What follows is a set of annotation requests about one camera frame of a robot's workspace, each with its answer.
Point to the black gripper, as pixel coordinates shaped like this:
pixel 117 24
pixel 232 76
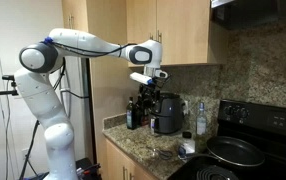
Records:
pixel 149 93

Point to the clear bottle with blue cap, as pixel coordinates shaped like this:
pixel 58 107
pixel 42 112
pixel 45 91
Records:
pixel 201 125

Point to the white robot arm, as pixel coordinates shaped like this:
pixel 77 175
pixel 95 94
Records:
pixel 49 106

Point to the dark glass bottle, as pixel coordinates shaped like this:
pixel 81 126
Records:
pixel 131 115

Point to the black protein powder bag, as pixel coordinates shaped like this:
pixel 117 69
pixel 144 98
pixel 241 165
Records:
pixel 143 118

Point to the tall wooden pantry cabinet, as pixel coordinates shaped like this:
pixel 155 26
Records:
pixel 109 93

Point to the black scissors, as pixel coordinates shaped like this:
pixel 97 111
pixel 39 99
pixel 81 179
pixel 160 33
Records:
pixel 164 154

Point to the wooden base cabinet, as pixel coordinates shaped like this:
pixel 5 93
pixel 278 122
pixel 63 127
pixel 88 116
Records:
pixel 119 165

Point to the white refrigerator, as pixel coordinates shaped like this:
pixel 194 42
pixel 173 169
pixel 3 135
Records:
pixel 78 130

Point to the black stove knob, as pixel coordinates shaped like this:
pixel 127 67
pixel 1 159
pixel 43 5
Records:
pixel 229 110
pixel 242 113

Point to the black coil burner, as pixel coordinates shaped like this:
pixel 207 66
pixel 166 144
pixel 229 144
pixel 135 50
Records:
pixel 216 173

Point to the black frying pan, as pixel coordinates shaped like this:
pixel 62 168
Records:
pixel 234 151

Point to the black electric stove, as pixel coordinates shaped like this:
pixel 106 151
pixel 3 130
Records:
pixel 266 133

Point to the black over-range microwave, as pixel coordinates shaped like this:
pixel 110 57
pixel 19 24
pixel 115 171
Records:
pixel 256 11

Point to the white wall outlet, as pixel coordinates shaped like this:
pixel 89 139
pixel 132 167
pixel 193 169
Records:
pixel 185 107

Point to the wooden wall cabinet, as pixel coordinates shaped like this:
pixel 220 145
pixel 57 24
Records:
pixel 183 30

